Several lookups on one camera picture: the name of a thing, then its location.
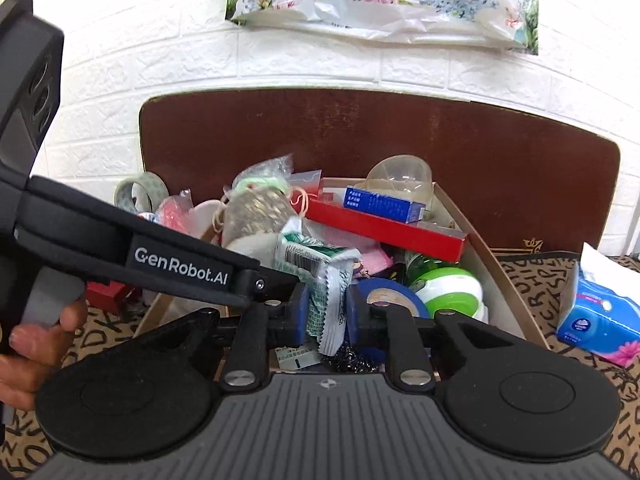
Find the clear bag with green ring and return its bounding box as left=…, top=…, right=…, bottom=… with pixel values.
left=221, top=154, right=303, bottom=247

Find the green white round container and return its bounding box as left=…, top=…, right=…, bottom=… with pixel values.
left=410, top=266, right=485, bottom=324

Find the pink item in plastic bag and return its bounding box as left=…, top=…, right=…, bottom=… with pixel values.
left=154, top=189, right=197, bottom=232

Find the pink cloth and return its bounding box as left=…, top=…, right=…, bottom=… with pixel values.
left=349, top=240, right=397, bottom=275

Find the brown chair back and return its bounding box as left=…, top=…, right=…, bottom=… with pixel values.
left=138, top=87, right=622, bottom=257

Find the printed blanket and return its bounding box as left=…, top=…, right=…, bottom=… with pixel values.
left=0, top=249, right=640, bottom=480

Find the person's left hand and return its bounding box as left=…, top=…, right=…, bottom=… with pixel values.
left=0, top=298, right=90, bottom=412

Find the clear plastic dome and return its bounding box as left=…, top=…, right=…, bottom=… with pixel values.
left=364, top=154, right=437, bottom=212

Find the long red box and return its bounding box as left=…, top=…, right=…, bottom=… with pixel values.
left=304, top=194, right=469, bottom=265

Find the floral plastic bag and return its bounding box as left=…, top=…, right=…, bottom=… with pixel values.
left=224, top=0, right=541, bottom=57

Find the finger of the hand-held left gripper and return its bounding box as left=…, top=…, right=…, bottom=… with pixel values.
left=250, top=264, right=302, bottom=309

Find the brown cardboard box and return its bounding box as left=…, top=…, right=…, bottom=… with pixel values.
left=131, top=177, right=553, bottom=386

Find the small clear zip bag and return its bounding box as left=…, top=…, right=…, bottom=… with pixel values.
left=289, top=169, right=324, bottom=202

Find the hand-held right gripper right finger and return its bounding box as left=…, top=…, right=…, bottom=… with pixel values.
left=347, top=283, right=517, bottom=392

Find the clear tape roll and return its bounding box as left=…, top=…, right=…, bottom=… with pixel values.
left=114, top=171, right=172, bottom=217

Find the small blue box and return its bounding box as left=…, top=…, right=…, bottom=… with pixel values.
left=343, top=185, right=427, bottom=225

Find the blue tissue pack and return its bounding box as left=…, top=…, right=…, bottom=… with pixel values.
left=555, top=242, right=640, bottom=369

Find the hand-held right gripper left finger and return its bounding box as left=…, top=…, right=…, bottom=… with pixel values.
left=160, top=283, right=312, bottom=393

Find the small red box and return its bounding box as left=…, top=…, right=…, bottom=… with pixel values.
left=86, top=280, right=132, bottom=317

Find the blue tape roll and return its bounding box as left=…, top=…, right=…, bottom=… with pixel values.
left=356, top=277, right=432, bottom=322

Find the black metal chain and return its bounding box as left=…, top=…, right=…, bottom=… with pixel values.
left=320, top=339, right=387, bottom=375

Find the green plastic bottle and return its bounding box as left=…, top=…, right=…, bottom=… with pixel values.
left=404, top=249, right=452, bottom=282

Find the green white snack packet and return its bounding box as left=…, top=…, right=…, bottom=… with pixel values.
left=275, top=217, right=364, bottom=362

